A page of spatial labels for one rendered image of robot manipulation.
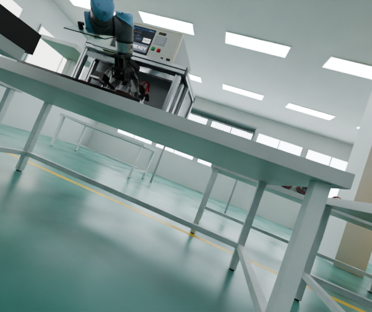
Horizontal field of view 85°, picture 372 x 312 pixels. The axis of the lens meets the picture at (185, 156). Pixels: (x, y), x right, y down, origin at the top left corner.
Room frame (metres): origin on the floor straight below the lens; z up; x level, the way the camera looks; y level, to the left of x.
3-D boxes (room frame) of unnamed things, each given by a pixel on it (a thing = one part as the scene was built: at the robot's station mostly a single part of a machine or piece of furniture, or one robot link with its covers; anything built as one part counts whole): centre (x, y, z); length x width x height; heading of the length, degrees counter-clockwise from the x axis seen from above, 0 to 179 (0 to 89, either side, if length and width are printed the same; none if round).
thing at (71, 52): (1.81, 1.30, 0.98); 0.37 x 0.35 x 0.46; 79
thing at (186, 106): (1.41, 0.13, 0.91); 0.28 x 0.03 x 0.32; 169
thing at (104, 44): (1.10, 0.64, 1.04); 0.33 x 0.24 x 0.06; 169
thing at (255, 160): (1.32, 0.48, 0.72); 2.20 x 1.01 x 0.05; 79
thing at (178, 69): (1.39, 0.46, 1.09); 0.68 x 0.44 x 0.05; 79
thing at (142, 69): (1.17, 0.50, 1.03); 0.62 x 0.01 x 0.03; 79
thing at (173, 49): (1.39, 0.45, 1.22); 0.44 x 0.39 x 0.20; 79
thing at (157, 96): (1.32, 0.48, 0.92); 0.66 x 0.01 x 0.30; 79
